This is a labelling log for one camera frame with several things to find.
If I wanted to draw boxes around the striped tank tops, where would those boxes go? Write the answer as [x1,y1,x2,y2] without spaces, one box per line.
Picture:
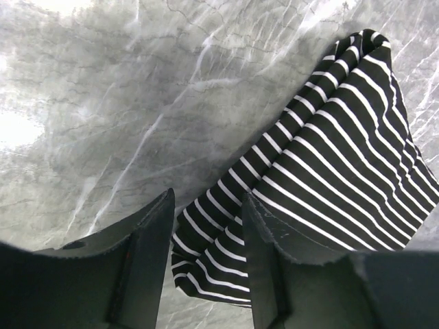
[171,29,438,307]

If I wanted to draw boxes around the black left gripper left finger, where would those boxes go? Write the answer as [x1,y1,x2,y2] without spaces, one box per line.
[1,189,175,328]

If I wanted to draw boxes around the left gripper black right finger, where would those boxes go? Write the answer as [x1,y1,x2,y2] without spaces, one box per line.
[242,195,438,328]

